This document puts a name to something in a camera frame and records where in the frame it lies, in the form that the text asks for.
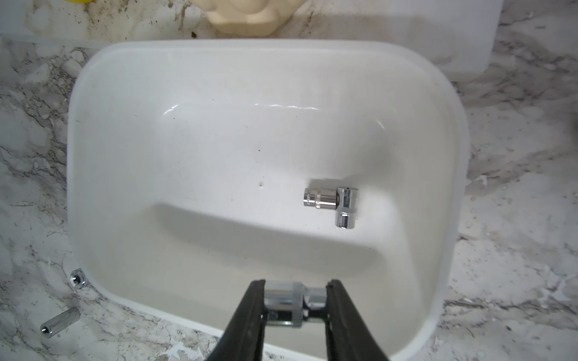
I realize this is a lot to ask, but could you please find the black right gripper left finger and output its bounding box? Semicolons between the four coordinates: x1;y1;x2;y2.
207;280;266;361

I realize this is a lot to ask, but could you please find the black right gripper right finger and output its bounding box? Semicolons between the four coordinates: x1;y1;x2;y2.
325;280;389;361

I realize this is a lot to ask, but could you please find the short chrome socket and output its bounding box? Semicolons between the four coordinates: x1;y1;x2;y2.
335;187;358;230

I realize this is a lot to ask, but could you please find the chrome socket with knurled band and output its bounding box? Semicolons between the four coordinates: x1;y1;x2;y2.
303;188;339;210

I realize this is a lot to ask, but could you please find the small chrome socket pair left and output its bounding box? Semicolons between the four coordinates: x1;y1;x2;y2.
69;269;88;290

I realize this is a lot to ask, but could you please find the white plastic storage box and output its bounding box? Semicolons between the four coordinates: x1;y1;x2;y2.
67;39;470;360

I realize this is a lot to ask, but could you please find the medium long chrome socket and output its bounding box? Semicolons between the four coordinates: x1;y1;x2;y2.
40;307;81;338

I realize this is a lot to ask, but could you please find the small potted green plant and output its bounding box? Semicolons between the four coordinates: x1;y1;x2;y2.
191;0;305;37

